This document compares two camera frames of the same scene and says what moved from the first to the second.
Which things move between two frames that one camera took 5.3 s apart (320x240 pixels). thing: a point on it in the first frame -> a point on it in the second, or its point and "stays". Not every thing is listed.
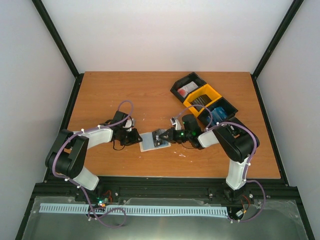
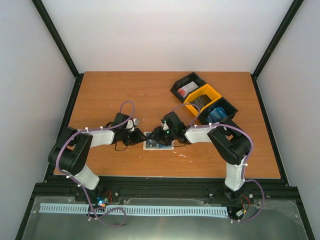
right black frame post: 279,32 stays
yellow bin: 206,90 stays
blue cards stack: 218,114 stays
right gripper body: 183,137 -> 165,138
